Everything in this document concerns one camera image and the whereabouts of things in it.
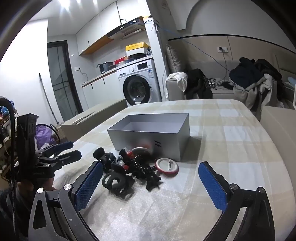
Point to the red-rimmed round mirror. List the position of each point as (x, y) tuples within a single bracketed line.
[(167, 168), (141, 151)]

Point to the black and white striped garment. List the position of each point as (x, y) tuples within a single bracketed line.
[(219, 83)]

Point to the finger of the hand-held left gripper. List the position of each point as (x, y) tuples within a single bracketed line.
[(69, 157), (62, 146)]

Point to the black pan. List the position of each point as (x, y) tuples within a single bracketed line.
[(136, 56)]

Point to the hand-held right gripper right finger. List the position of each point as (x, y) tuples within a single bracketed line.
[(212, 187)]

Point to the white box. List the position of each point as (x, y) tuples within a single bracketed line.
[(137, 52)]

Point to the beige sofa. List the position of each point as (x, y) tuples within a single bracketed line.
[(222, 93)]

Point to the red container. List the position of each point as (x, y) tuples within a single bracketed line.
[(119, 61)]

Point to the yellow box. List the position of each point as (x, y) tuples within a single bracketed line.
[(137, 46)]

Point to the dark cooking pot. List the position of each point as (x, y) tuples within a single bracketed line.
[(106, 66)]

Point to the person's left hand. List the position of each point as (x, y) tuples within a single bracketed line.
[(44, 184)]

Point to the range hood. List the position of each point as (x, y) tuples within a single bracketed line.
[(124, 29)]

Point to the grey cardboard box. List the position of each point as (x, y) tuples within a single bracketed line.
[(143, 139)]

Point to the small black claw hair clip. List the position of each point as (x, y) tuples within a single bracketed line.
[(104, 157)]

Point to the black-framed glass door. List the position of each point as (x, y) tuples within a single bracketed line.
[(60, 81)]

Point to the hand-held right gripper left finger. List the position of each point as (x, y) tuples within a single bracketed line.
[(89, 185)]

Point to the checked tablecloth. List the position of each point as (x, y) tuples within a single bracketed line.
[(219, 139)]

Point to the white wall outlet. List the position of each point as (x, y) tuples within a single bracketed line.
[(223, 49)]

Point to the large beige cardboard box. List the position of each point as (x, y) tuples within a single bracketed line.
[(97, 115)]

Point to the dark clothes pile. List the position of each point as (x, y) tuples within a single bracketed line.
[(249, 71)]

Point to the white wall cabinets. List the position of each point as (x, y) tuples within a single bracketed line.
[(101, 25)]

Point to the white washing machine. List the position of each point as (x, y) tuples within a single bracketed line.
[(143, 69)]

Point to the light blue cushion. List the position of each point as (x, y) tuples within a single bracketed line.
[(291, 81)]

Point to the black bow hair clip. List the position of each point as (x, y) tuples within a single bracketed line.
[(152, 180)]

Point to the grey pillow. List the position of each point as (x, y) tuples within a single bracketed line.
[(175, 60)]

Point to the purple plastic bag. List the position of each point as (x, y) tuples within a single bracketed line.
[(44, 138)]

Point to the white counter cabinet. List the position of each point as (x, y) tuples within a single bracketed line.
[(99, 88)]

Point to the white cloth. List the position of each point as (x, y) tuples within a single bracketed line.
[(181, 80)]

